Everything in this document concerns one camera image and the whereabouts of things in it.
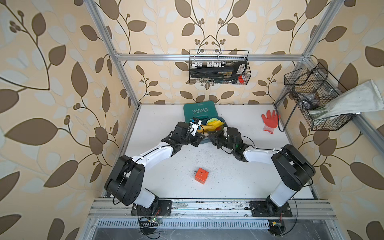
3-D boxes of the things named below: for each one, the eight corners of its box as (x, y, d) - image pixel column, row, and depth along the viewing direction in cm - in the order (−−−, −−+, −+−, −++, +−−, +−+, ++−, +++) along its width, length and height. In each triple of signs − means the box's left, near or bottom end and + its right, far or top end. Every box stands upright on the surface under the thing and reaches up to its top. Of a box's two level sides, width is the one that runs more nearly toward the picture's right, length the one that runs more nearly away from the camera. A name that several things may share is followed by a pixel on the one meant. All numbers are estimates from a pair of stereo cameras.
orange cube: (194, 179, 86) (194, 176, 81) (199, 170, 89) (199, 166, 85) (203, 184, 84) (203, 181, 79) (208, 175, 87) (208, 172, 83)
